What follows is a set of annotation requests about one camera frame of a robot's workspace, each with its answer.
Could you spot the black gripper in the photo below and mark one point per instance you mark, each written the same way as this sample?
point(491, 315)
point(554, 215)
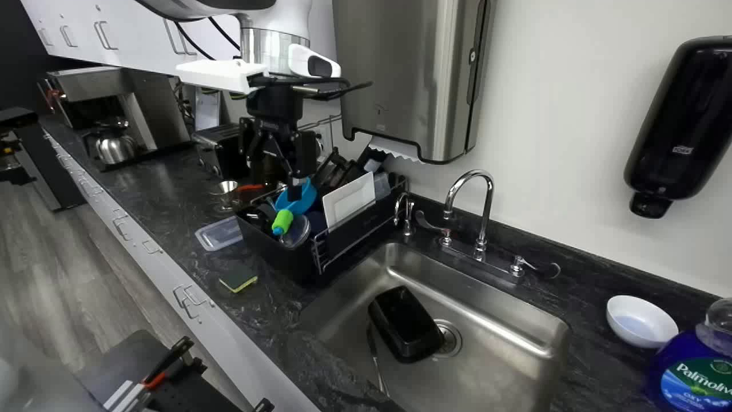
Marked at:
point(277, 122)

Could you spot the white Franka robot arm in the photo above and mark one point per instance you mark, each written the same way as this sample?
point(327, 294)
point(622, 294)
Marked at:
point(275, 47)

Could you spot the stainless steel sink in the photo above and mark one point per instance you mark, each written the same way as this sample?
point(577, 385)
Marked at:
point(495, 344)

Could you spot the light blue plastic bowl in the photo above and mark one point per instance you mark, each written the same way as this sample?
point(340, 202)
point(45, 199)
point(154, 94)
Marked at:
point(306, 199)

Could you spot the clear drinking glass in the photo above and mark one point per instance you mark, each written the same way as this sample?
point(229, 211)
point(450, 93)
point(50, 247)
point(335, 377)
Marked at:
point(296, 233)

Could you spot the white plate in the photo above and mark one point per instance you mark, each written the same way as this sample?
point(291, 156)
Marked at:
point(349, 199)

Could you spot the clear plastic food container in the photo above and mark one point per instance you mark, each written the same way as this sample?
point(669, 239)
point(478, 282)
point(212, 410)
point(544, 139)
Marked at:
point(221, 235)

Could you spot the black dish rack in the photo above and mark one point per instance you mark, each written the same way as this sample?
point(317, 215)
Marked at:
point(345, 241)

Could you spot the green yellow sponge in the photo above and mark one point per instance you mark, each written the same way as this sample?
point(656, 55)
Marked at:
point(240, 281)

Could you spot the white lower cabinets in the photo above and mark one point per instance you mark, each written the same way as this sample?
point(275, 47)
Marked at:
point(176, 290)

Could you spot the steel coffee maker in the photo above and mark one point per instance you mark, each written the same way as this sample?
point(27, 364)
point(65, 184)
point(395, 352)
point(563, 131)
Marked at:
point(145, 104)

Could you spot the steel paper towel dispenser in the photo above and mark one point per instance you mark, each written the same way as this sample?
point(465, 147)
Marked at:
point(414, 76)

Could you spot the steel coffee carafe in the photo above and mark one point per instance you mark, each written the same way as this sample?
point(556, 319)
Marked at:
point(114, 146)

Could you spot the black plastic container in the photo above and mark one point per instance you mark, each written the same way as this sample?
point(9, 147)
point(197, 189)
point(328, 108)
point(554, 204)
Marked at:
point(403, 324)

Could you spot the chrome faucet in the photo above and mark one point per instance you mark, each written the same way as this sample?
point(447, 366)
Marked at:
point(481, 221)

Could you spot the white upper cabinet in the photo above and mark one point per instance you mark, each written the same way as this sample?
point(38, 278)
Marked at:
point(115, 31)

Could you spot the black perforated work table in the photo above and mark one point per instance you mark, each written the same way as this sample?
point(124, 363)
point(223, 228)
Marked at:
point(152, 381)

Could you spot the small white bowl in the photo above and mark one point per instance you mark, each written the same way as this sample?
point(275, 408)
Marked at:
point(641, 321)

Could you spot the blue dish soap bottle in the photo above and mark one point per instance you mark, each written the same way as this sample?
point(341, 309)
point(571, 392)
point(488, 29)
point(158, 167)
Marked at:
point(694, 374)

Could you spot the black wall soap dispenser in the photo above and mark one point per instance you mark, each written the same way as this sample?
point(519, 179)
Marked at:
point(683, 122)

